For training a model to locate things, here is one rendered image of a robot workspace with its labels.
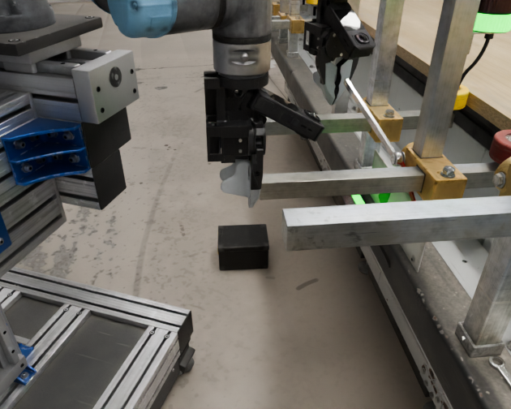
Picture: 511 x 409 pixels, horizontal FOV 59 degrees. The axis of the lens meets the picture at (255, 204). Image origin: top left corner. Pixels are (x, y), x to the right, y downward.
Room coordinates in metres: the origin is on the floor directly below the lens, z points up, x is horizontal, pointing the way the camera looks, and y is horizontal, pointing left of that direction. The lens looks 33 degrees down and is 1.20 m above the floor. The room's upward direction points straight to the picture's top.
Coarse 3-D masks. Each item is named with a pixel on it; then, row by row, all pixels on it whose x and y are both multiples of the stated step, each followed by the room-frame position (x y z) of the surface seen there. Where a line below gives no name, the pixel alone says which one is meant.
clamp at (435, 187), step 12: (408, 144) 0.71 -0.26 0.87; (408, 156) 0.68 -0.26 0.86; (420, 168) 0.63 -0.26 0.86; (432, 168) 0.61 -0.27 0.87; (456, 168) 0.61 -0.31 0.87; (432, 180) 0.58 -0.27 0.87; (444, 180) 0.58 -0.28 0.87; (456, 180) 0.58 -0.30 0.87; (420, 192) 0.61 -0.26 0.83; (432, 192) 0.58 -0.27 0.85; (444, 192) 0.58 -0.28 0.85; (456, 192) 0.58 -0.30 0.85
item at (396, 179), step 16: (272, 176) 0.61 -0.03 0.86; (288, 176) 0.61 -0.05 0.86; (304, 176) 0.61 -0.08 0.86; (320, 176) 0.61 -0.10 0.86; (336, 176) 0.61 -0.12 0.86; (352, 176) 0.61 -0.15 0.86; (368, 176) 0.61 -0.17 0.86; (384, 176) 0.61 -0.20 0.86; (400, 176) 0.61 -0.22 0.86; (416, 176) 0.61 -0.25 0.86; (480, 176) 0.62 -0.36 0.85; (272, 192) 0.59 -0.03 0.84; (288, 192) 0.59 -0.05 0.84; (304, 192) 0.59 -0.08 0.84; (320, 192) 0.59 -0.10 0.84; (336, 192) 0.60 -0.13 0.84; (352, 192) 0.60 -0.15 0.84; (368, 192) 0.60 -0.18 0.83; (384, 192) 0.60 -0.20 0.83
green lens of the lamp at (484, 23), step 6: (480, 18) 0.65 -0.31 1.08; (486, 18) 0.65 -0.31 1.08; (492, 18) 0.64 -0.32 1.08; (498, 18) 0.64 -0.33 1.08; (504, 18) 0.64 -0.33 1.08; (510, 18) 0.65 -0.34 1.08; (474, 24) 0.66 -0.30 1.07; (480, 24) 0.65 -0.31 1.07; (486, 24) 0.65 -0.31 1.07; (492, 24) 0.64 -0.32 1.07; (498, 24) 0.64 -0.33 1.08; (504, 24) 0.64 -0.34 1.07; (510, 24) 0.65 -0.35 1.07; (480, 30) 0.65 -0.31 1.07; (486, 30) 0.65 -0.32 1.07; (492, 30) 0.64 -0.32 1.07; (498, 30) 0.64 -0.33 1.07; (504, 30) 0.64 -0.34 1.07
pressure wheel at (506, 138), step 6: (498, 132) 0.67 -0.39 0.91; (504, 132) 0.67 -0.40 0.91; (510, 132) 0.67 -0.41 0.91; (498, 138) 0.64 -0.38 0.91; (504, 138) 0.64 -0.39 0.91; (510, 138) 0.65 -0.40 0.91; (492, 144) 0.65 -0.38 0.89; (498, 144) 0.63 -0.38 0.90; (504, 144) 0.62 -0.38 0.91; (510, 144) 0.62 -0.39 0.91; (492, 150) 0.64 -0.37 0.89; (498, 150) 0.63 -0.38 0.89; (504, 150) 0.62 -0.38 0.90; (510, 150) 0.61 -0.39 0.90; (492, 156) 0.64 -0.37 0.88; (498, 156) 0.63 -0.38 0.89; (504, 156) 0.62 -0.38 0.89; (510, 156) 0.61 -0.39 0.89; (498, 162) 0.62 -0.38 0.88
